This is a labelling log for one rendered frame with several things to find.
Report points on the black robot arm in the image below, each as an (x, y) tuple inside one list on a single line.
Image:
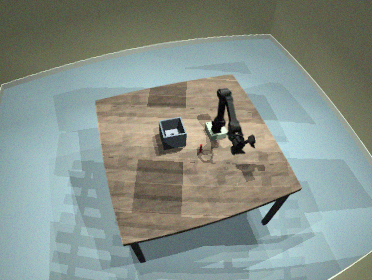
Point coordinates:
[(225, 99)]

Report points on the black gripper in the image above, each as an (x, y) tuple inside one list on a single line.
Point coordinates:
[(250, 140)]

